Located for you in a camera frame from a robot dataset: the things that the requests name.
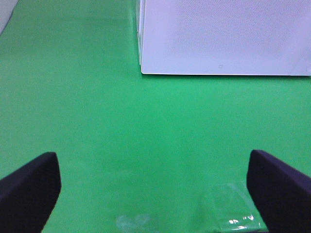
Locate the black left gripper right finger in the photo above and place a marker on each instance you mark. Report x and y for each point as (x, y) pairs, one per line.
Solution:
(281, 193)

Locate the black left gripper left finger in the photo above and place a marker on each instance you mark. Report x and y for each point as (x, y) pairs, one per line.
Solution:
(29, 194)

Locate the white microwave door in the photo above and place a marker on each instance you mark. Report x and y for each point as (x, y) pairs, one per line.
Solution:
(224, 37)

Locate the clear tape patch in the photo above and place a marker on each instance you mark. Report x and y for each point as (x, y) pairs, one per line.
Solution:
(234, 210)

